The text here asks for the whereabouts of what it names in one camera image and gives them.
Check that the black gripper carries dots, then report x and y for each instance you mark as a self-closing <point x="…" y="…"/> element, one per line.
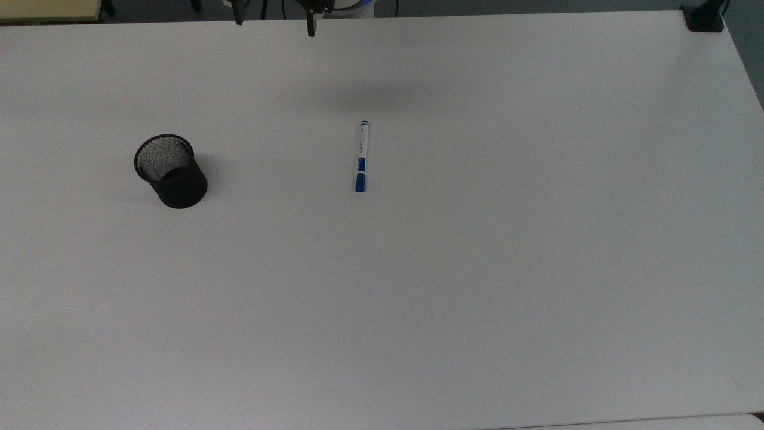
<point x="316" y="5"/>

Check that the black mesh pen cup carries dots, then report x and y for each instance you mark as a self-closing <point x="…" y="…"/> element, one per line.
<point x="179" y="185"/>

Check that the yellow wooden table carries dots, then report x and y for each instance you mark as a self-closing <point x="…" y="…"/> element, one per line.
<point x="48" y="9"/>

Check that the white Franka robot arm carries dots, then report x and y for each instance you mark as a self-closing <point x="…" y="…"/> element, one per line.
<point x="353" y="7"/>

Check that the black table clamp mount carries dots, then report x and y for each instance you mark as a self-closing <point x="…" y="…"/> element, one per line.
<point x="704" y="21"/>

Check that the blue and white marker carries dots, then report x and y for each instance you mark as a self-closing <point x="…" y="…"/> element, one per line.
<point x="362" y="152"/>

